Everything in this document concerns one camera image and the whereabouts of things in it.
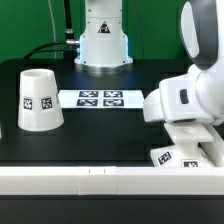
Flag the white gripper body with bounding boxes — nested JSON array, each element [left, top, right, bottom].
[[143, 65, 224, 125]]

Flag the white lamp base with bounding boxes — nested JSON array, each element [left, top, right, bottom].
[[150, 122, 214, 168]]

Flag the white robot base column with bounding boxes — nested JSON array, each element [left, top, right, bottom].
[[74, 0, 133, 73]]

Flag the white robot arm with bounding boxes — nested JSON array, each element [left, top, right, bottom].
[[143, 0, 224, 125]]

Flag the white lamp shade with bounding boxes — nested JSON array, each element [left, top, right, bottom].
[[18, 69, 64, 132]]

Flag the white fiducial marker sheet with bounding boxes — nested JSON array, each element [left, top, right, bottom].
[[59, 90, 144, 109]]

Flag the black ribbed hose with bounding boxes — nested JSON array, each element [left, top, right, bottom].
[[63, 0, 75, 43]]

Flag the black cable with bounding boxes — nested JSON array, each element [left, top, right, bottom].
[[22, 41, 81, 61]]

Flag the white front wall rail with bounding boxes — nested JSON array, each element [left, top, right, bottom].
[[0, 167, 224, 196]]

